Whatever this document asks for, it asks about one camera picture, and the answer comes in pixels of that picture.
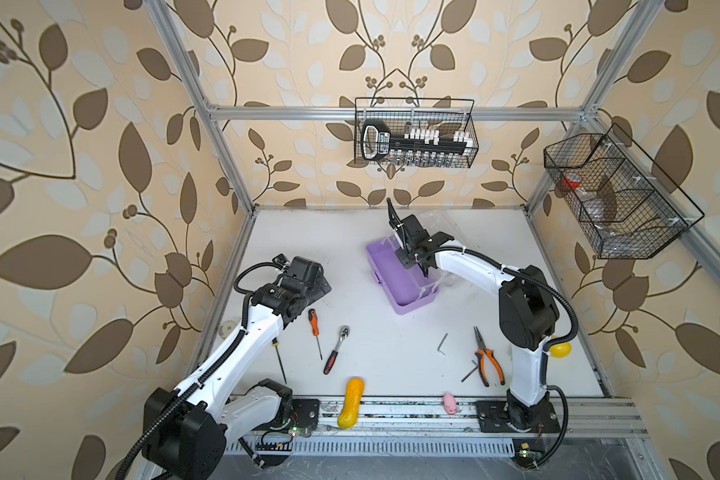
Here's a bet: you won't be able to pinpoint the orange handle screwdriver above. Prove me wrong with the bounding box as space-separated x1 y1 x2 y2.
308 308 323 359

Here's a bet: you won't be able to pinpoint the yellow squash toy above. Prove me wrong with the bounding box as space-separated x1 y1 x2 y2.
337 377 365 430

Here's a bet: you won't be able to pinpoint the black wire basket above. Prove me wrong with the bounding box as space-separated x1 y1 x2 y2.
353 96 479 169
544 124 704 260

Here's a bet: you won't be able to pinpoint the orange handle pliers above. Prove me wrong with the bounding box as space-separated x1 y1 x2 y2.
473 326 506 387

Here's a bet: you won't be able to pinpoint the yellow lemon toy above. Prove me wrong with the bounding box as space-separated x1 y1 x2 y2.
549 342 572 358

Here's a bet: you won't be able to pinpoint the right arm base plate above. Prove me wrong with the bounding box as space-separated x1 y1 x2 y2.
474 400 561 435

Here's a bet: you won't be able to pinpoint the red capped clear bottle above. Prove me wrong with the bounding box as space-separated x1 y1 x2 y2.
560 172 595 202

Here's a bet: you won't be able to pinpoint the back black wire basket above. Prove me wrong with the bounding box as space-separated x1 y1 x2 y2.
353 96 479 169

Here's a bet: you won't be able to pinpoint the upper grey hex key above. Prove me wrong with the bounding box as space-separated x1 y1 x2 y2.
437 333 449 356

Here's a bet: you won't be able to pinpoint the right black wire basket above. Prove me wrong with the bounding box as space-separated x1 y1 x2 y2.
544 124 704 260

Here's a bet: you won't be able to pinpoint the black socket set holder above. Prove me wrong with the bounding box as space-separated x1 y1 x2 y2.
356 119 479 161

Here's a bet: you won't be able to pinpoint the red black ratchet wrench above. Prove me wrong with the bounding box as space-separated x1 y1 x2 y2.
323 326 350 375

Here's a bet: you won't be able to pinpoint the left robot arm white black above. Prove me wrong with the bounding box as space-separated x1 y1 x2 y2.
115 255 331 479

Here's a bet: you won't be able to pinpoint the yellow black thin screwdriver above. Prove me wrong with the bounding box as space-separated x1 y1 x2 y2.
272 337 288 385

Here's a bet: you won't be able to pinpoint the lower dark hex key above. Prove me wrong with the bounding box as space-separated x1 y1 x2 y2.
460 360 479 383

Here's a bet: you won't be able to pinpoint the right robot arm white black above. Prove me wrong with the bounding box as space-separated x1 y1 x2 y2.
387 201 580 470

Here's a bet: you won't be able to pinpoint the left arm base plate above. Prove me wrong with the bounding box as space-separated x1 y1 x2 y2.
239 395 322 434

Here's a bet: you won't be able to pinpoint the purple clear plastic tool box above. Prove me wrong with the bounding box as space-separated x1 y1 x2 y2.
365 210 474 315

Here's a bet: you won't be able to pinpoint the pink pig toy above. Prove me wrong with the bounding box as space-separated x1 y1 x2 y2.
442 393 459 416

